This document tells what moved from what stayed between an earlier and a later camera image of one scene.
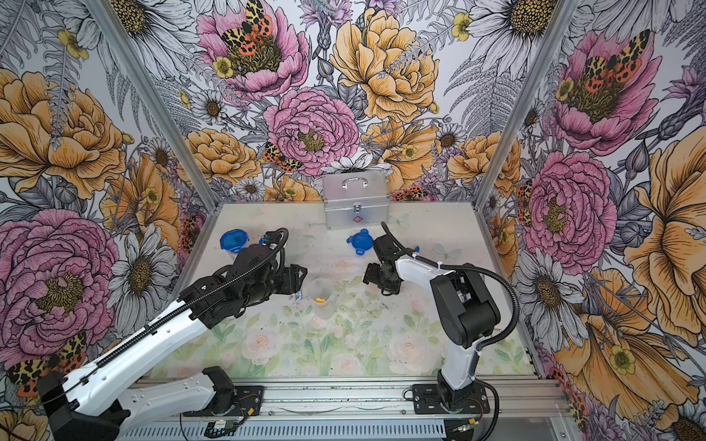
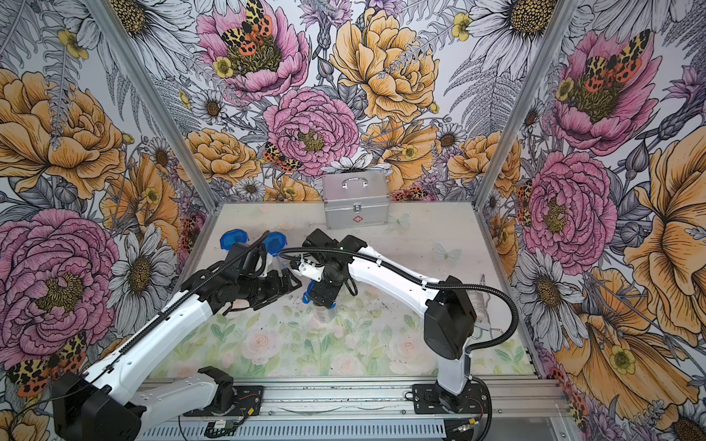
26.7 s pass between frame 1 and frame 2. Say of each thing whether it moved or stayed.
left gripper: stayed
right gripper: moved
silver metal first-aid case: stayed
